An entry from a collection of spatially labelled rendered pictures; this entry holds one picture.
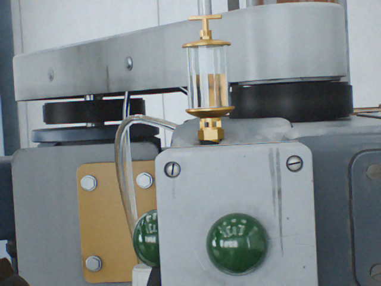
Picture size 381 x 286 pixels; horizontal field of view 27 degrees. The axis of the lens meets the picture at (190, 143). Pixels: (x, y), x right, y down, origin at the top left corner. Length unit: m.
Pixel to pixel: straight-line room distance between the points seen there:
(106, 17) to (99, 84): 4.97
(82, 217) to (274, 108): 0.34
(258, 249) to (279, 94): 0.19
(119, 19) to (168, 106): 0.71
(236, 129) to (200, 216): 0.10
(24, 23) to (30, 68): 4.96
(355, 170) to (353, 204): 0.02
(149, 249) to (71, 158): 0.45
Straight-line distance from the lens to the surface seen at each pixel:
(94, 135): 0.85
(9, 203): 0.86
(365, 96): 5.66
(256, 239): 0.36
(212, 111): 0.44
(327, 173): 0.43
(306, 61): 0.54
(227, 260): 0.36
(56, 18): 5.76
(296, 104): 0.53
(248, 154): 0.37
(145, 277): 0.65
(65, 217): 0.83
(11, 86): 5.76
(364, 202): 0.43
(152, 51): 0.65
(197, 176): 0.37
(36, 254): 0.85
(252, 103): 0.54
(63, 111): 0.87
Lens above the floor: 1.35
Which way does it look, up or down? 3 degrees down
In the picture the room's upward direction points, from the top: 3 degrees counter-clockwise
